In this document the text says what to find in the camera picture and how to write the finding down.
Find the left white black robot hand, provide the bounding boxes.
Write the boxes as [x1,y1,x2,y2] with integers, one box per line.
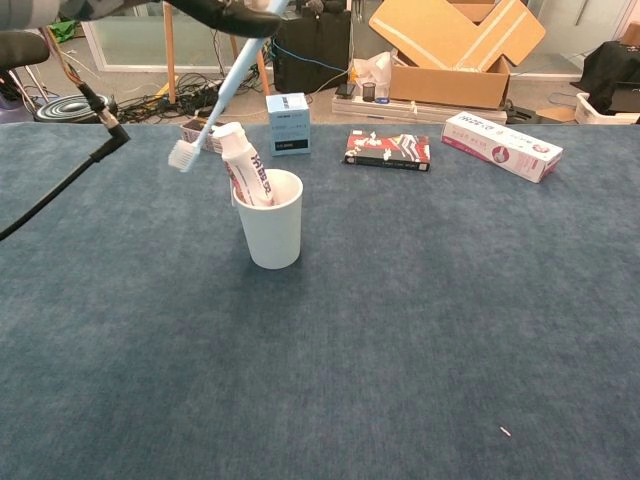
[89,0,282,39]

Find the light blue toothbrush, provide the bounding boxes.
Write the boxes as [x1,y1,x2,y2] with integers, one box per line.
[167,0,290,174]

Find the white printed toothpaste tube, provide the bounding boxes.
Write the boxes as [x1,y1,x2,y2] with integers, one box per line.
[213,121,277,209]

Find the white plastic cup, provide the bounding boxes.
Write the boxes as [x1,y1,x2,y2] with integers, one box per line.
[229,168,305,271]

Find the long white pink toothpaste box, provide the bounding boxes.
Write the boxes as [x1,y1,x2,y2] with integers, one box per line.
[440,111,564,184]

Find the wooden easel leg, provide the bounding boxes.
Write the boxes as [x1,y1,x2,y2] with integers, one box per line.
[227,32,242,74]
[163,2,178,105]
[252,37,271,96]

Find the black computer tower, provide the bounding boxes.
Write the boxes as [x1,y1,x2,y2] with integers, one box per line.
[269,9,352,95]

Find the small dark purple carton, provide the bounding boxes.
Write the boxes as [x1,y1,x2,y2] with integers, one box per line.
[179,117,226,154]

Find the light blue upright box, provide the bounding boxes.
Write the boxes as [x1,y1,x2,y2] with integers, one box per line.
[265,92,312,158]

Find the white plastic bag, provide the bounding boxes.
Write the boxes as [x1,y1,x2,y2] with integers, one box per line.
[349,50,393,99]

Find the green crumpled bag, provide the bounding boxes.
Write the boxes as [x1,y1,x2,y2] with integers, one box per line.
[49,19,81,44]

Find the stacked aluminium profiles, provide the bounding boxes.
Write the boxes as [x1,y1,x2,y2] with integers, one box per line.
[332,94,509,125]

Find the black round stool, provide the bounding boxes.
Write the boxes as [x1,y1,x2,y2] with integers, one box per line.
[33,94,119,124]

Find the red black flat box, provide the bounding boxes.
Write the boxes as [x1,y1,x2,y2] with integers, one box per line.
[343,130,432,173]

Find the black chair seat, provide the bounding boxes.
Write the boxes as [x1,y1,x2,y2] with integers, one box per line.
[0,30,50,69]

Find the open brown cardboard box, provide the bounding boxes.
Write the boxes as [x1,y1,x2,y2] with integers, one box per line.
[368,0,547,111]

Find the blue felt table mat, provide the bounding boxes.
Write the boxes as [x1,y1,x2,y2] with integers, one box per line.
[0,122,640,480]

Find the white plastic bin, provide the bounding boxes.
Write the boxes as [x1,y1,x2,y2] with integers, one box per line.
[574,92,640,125]

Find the black cloth cover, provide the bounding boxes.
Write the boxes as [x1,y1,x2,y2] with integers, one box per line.
[582,40,640,115]

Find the tangle of black floor cables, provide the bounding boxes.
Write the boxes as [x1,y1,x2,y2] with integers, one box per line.
[117,72,266,122]

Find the blue network cable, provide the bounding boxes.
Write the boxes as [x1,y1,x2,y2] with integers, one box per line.
[271,37,351,76]

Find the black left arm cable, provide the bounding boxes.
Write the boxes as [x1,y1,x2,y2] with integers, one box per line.
[0,82,132,242]

